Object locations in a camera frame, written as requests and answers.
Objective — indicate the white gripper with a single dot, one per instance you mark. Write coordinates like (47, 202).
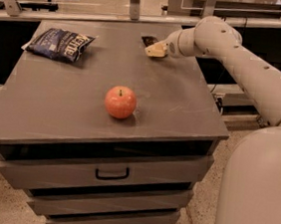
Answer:
(171, 46)

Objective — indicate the blue kettle chips bag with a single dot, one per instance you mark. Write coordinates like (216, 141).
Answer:
(59, 45)

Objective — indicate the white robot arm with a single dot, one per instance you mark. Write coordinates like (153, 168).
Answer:
(250, 191)

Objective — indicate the dark rxbar chocolate bar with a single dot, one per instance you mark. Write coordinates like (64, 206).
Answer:
(149, 40)

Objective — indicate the grey low shelf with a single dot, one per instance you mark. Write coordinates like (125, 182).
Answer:
(234, 105)

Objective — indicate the red apple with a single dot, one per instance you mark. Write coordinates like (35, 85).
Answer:
(120, 102)

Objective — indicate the grey drawer cabinet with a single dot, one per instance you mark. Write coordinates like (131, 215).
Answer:
(55, 131)

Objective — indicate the black drawer handle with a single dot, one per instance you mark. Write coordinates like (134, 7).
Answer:
(112, 174)

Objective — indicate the metal railing frame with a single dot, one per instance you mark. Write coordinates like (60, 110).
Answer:
(238, 13)

